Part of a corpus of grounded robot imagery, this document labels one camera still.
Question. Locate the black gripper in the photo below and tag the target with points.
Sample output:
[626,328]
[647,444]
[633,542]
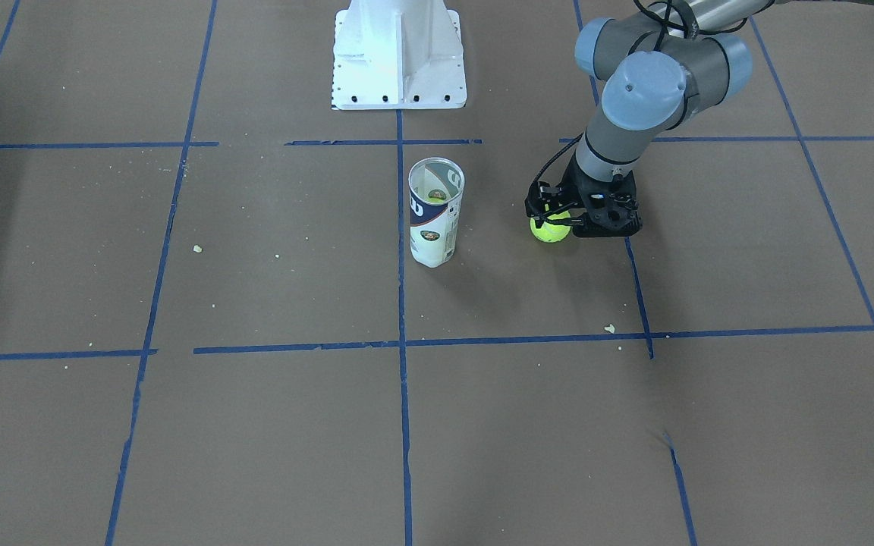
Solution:
[567,187]

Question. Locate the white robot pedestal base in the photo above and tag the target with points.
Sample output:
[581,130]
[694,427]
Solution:
[398,54]

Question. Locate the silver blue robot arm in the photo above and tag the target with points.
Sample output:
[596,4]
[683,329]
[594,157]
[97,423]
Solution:
[659,68]

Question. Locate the yellow tennis ball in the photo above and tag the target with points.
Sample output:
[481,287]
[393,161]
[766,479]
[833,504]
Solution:
[549,232]

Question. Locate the clear tennis ball can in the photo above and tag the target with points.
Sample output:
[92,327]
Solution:
[436,187]

